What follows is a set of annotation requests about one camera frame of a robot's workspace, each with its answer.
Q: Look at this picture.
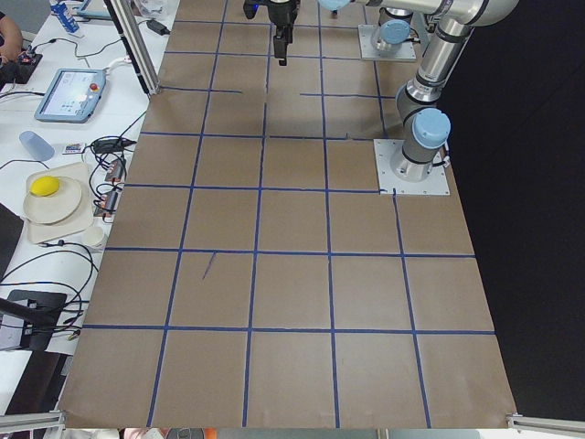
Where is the black power adapter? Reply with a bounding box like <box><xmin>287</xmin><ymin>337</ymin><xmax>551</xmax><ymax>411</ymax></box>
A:
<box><xmin>146</xmin><ymin>19</ymin><xmax>170</xmax><ymax>36</ymax></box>

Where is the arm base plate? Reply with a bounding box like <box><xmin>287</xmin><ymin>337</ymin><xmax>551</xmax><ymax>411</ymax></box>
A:
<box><xmin>357</xmin><ymin>25</ymin><xmax>417</xmax><ymax>62</ymax></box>
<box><xmin>374</xmin><ymin>139</ymin><xmax>450</xmax><ymax>196</ymax></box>

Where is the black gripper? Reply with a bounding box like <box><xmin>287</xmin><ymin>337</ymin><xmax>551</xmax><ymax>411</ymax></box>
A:
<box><xmin>267</xmin><ymin>0</ymin><xmax>300</xmax><ymax>66</ymax></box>

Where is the yellow lemon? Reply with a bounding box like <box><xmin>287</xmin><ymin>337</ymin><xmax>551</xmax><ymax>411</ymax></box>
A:
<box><xmin>29</xmin><ymin>176</ymin><xmax>60</xmax><ymax>197</ymax></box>

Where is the white paper cup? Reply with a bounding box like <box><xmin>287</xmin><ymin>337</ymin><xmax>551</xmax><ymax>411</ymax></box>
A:
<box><xmin>81</xmin><ymin>226</ymin><xmax>108</xmax><ymax>251</ymax></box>

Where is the beige plate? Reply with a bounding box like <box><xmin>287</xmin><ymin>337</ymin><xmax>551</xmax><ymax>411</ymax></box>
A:
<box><xmin>23</xmin><ymin>177</ymin><xmax>82</xmax><ymax>224</ymax></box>

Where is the beige tray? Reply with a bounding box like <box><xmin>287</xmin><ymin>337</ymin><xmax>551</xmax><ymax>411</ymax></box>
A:
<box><xmin>23</xmin><ymin>163</ymin><xmax>93</xmax><ymax>244</ymax></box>

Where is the aluminium frame post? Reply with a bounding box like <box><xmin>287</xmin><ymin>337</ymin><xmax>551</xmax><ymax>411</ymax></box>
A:
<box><xmin>104</xmin><ymin>0</ymin><xmax>160</xmax><ymax>96</ymax></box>

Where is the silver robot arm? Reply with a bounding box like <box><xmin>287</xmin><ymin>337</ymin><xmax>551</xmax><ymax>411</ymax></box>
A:
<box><xmin>373</xmin><ymin>7</ymin><xmax>413</xmax><ymax>50</ymax></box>
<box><xmin>363</xmin><ymin>0</ymin><xmax>518</xmax><ymax>183</ymax></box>

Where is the blue plastic cup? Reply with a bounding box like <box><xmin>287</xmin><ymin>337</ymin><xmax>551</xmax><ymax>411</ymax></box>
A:
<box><xmin>19</xmin><ymin>131</ymin><xmax>55</xmax><ymax>162</ymax></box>

